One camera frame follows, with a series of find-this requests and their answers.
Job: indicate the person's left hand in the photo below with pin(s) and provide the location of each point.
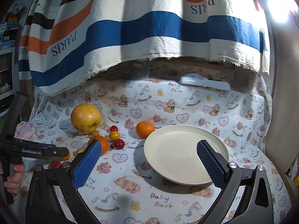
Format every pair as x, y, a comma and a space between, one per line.
14, 182

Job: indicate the large yellow apple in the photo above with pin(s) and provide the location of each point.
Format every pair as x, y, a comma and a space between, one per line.
85, 118

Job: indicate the yellow-orange cherry tomato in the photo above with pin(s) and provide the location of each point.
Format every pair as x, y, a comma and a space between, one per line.
66, 156

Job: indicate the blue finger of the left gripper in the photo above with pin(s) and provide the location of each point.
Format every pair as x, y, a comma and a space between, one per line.
59, 151

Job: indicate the small red cherry tomato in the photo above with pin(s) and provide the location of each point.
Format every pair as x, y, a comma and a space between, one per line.
113, 128

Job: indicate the cream round plate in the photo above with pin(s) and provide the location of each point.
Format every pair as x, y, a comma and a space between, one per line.
172, 153

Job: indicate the striped Paris cloth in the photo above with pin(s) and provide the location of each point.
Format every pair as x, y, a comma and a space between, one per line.
65, 42

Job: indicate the white remote control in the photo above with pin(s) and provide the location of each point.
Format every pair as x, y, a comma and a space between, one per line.
198, 80

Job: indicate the brown longan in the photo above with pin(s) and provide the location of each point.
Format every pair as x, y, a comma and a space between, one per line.
80, 150
95, 133

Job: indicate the pink box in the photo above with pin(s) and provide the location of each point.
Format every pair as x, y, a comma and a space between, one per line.
25, 131

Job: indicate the orange tangerine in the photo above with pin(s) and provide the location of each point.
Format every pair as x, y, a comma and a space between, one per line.
103, 141
144, 129

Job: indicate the baby bear printed cloth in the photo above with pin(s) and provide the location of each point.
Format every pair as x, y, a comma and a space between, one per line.
149, 171

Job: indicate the yellow cherry tomato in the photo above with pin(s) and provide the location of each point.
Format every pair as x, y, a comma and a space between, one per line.
114, 136

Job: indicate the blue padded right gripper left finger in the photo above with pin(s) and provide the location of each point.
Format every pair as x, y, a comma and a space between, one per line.
42, 204

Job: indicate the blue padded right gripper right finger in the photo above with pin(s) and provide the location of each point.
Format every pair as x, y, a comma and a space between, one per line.
256, 204

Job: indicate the dark red small fruit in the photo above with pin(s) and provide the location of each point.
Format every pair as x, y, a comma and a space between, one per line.
119, 144

